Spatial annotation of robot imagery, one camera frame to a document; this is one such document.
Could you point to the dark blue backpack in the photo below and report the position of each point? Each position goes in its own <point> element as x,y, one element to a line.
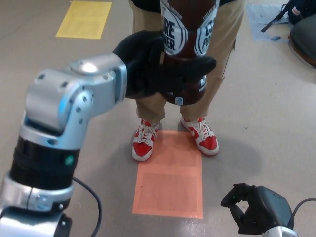
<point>300,11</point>

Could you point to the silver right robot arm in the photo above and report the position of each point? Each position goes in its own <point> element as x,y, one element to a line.
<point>279,232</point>

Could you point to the person's left red white sneaker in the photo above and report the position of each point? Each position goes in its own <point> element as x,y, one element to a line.
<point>208,144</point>

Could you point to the orange paper sheet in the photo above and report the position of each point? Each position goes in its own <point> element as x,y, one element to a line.
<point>170,182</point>

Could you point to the blue paper sheet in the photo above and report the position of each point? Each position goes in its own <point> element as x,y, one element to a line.
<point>258,22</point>

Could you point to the black shirt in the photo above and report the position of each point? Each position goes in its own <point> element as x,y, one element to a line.
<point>227,2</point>

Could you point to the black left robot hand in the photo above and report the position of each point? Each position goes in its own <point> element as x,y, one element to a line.
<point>143,66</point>

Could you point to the yellow paper sheet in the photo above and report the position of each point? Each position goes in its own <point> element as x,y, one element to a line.
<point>84,21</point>

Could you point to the grey round seat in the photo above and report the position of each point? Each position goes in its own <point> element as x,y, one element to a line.
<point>306,39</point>

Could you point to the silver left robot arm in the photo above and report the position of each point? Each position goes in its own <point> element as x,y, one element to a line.
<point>54,98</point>

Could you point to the person's red white sneaker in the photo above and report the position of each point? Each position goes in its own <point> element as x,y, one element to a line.
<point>208,144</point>
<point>142,149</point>

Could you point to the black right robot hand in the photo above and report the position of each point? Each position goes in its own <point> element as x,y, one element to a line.
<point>269,207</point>

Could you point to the blue tape scrap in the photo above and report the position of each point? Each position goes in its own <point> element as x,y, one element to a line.
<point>275,37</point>

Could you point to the person's right red white sneaker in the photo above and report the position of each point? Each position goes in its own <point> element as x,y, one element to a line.
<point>142,149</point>

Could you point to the brown protein shake bottle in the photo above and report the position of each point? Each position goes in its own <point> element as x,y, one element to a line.
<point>190,29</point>

